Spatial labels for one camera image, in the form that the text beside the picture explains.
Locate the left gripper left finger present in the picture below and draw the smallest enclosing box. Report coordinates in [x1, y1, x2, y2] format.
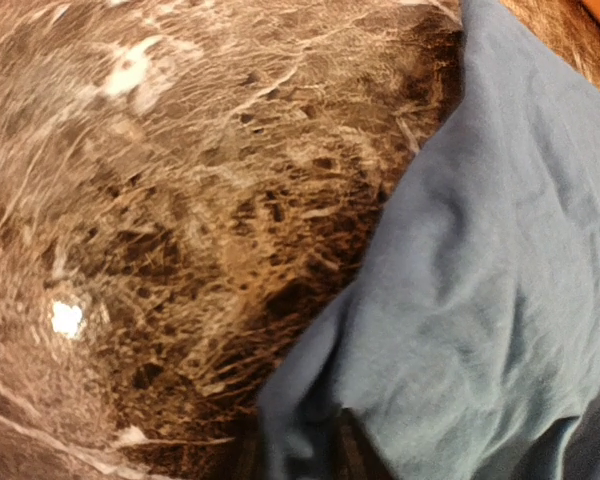
[234, 434, 265, 480]

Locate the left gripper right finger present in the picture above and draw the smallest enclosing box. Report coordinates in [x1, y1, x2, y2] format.
[337, 410, 393, 480]

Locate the blue t-shirt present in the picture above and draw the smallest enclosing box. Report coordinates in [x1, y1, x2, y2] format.
[258, 1, 600, 479]

